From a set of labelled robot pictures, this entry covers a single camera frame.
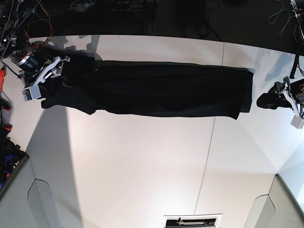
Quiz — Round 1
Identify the grey right table bracket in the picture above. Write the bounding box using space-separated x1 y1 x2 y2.
244 174 304 228

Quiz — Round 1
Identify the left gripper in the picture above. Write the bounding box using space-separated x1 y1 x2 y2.
256 77 304 118

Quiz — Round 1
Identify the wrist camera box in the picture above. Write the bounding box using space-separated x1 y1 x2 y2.
291 115 304 129
22 85 41 102

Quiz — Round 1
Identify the red orange hand tool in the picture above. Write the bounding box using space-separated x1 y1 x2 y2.
0 65 12 131

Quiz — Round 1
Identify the grey bin with clutter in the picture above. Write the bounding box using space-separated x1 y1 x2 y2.
0 125 28 198

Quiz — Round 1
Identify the printed paper sheet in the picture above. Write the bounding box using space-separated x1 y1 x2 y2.
162 214 222 228

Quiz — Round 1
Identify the grey coiled cable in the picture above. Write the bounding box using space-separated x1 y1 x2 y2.
267 0 304 46

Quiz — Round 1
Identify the black t-shirt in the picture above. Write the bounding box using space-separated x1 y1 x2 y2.
40 46 253 119

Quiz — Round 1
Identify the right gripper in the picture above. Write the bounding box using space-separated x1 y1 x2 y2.
29 56 70 86

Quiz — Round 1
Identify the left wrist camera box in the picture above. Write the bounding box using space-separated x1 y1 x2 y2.
291 115 304 129

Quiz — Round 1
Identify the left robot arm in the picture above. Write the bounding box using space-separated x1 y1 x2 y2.
256 0 304 119

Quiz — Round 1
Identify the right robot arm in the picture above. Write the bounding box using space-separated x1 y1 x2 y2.
0 0 70 86

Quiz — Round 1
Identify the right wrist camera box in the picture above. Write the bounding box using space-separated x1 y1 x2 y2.
22 85 41 102

